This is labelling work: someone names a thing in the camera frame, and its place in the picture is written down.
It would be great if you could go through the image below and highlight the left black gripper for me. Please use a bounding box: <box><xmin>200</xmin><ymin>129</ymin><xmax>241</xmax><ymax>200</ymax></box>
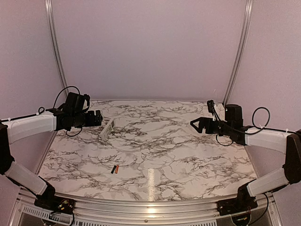
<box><xmin>72</xmin><ymin>109</ymin><xmax>103</xmax><ymax>128</ymax></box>

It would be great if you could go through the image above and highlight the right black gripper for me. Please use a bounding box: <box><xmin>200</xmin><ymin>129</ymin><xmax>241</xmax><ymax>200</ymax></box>
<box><xmin>190</xmin><ymin>117</ymin><xmax>233</xmax><ymax>136</ymax></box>

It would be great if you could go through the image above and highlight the white remote control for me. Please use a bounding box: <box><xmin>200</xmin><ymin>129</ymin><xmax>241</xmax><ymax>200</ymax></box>
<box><xmin>100</xmin><ymin>119</ymin><xmax>115</xmax><ymax>141</ymax></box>

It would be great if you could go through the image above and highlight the black AAA battery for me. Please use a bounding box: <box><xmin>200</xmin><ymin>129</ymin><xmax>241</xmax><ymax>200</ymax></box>
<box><xmin>111</xmin><ymin>165</ymin><xmax>117</xmax><ymax>174</ymax></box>

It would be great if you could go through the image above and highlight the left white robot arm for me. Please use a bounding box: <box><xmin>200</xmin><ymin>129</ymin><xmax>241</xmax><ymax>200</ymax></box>
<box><xmin>0</xmin><ymin>92</ymin><xmax>103</xmax><ymax>210</ymax></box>

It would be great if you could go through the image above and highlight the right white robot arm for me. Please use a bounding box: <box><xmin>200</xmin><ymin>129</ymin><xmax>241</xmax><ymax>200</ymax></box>
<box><xmin>190</xmin><ymin>100</ymin><xmax>301</xmax><ymax>211</ymax></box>

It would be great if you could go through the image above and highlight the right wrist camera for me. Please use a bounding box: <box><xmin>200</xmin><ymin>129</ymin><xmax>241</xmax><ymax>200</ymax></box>
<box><xmin>207</xmin><ymin>100</ymin><xmax>214</xmax><ymax>114</ymax></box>

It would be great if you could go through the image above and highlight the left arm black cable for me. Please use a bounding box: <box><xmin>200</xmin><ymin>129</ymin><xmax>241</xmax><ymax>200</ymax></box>
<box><xmin>37</xmin><ymin>86</ymin><xmax>82</xmax><ymax>113</ymax></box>

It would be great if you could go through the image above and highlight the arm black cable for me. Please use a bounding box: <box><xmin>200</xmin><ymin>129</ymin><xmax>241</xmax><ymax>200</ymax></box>
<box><xmin>244</xmin><ymin>107</ymin><xmax>292</xmax><ymax>135</ymax></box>
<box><xmin>37</xmin><ymin>86</ymin><xmax>82</xmax><ymax>113</ymax></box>

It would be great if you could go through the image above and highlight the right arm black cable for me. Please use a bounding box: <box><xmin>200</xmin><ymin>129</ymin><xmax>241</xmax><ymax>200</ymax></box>
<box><xmin>244</xmin><ymin>107</ymin><xmax>292</xmax><ymax>135</ymax></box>

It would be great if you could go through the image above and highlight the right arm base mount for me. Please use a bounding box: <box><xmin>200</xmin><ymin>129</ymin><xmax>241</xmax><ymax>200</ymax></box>
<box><xmin>217</xmin><ymin>198</ymin><xmax>258</xmax><ymax>216</ymax></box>

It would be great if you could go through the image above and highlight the right aluminium frame post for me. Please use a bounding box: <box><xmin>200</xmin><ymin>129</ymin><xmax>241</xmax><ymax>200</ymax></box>
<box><xmin>222</xmin><ymin>0</ymin><xmax>253</xmax><ymax>105</ymax></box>

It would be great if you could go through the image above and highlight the aluminium frame post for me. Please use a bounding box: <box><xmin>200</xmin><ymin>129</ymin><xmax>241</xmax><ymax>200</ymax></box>
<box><xmin>45</xmin><ymin>0</ymin><xmax>67</xmax><ymax>88</ymax></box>
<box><xmin>222</xmin><ymin>0</ymin><xmax>253</xmax><ymax>105</ymax></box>

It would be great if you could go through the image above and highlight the front aluminium rail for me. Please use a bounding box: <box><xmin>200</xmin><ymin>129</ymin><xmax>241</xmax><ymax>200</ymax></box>
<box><xmin>9</xmin><ymin>188</ymin><xmax>283</xmax><ymax>226</ymax></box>

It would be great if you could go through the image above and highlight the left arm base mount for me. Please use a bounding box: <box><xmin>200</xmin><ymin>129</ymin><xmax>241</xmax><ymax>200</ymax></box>
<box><xmin>34</xmin><ymin>196</ymin><xmax>75</xmax><ymax>215</ymax></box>

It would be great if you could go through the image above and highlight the left aluminium frame post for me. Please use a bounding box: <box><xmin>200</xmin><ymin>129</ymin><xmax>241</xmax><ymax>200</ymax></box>
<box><xmin>45</xmin><ymin>0</ymin><xmax>67</xmax><ymax>88</ymax></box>

